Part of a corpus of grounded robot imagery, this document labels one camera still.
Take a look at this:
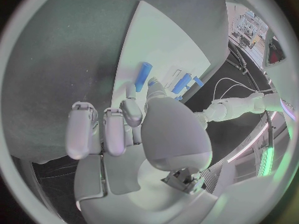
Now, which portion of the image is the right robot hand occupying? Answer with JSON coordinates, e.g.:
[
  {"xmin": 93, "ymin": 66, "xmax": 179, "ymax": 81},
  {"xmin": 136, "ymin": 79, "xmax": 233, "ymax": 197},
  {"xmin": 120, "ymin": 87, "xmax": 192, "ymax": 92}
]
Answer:
[{"xmin": 64, "ymin": 78, "xmax": 220, "ymax": 224}]

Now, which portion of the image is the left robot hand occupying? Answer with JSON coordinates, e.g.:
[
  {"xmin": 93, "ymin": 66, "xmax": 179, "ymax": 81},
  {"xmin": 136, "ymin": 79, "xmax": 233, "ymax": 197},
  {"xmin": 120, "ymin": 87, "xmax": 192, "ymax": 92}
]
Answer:
[{"xmin": 193, "ymin": 112, "xmax": 209, "ymax": 130}]

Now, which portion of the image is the white task board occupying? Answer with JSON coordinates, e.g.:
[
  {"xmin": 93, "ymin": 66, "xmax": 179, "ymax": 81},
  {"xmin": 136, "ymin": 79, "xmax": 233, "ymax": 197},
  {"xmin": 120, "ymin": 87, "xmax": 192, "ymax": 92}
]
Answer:
[{"xmin": 111, "ymin": 0, "xmax": 212, "ymax": 109}]

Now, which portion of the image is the blue block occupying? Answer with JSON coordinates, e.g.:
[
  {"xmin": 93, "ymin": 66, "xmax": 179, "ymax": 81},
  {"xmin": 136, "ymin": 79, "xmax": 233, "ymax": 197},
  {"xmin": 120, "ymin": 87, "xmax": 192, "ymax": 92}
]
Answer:
[{"xmin": 170, "ymin": 73, "xmax": 194, "ymax": 95}]

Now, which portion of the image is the long blue cylinder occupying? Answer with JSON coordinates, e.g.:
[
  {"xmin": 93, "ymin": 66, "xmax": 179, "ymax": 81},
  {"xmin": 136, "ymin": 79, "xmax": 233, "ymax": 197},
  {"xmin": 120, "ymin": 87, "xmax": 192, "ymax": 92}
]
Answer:
[{"xmin": 135, "ymin": 61, "xmax": 153, "ymax": 93}]

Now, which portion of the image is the glowing light bar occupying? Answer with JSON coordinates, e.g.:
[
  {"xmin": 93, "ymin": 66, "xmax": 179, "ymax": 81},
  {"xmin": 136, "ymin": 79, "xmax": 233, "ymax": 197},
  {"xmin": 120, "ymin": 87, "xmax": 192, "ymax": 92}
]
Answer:
[{"xmin": 257, "ymin": 147, "xmax": 275, "ymax": 177}]

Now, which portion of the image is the white cable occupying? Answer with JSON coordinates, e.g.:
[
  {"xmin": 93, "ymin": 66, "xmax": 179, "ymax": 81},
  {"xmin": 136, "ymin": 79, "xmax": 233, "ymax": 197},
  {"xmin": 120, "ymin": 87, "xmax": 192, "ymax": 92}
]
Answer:
[
  {"xmin": 220, "ymin": 84, "xmax": 269, "ymax": 101},
  {"xmin": 213, "ymin": 78, "xmax": 263, "ymax": 103}
]

